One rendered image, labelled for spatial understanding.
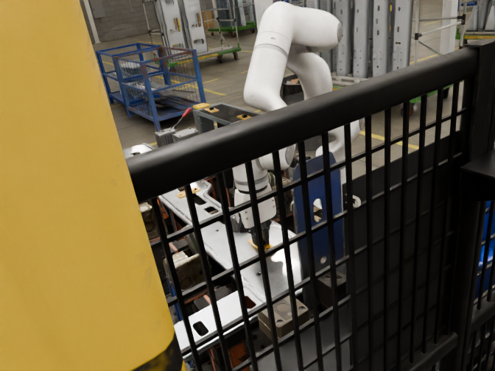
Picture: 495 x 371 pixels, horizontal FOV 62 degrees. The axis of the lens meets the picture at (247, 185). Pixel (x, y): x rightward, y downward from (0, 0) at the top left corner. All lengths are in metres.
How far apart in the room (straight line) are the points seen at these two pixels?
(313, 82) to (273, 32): 0.32
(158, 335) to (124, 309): 0.02
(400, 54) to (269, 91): 4.54
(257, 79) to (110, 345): 0.90
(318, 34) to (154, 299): 1.08
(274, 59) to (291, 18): 0.13
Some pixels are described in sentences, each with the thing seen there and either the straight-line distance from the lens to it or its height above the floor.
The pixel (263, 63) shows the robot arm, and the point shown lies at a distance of 1.04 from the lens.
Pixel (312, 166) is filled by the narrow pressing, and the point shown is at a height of 1.32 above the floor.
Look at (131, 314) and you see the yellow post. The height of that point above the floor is 1.53.
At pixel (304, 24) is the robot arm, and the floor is 1.52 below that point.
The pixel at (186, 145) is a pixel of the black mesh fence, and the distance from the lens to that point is 0.28.
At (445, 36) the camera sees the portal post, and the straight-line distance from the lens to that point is 7.70.
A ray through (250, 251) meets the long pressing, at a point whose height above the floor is 1.00.
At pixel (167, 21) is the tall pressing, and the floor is 1.12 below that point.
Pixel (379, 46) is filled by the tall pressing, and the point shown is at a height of 0.71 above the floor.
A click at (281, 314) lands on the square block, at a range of 0.84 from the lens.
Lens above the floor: 1.64
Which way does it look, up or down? 26 degrees down
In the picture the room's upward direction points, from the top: 9 degrees counter-clockwise
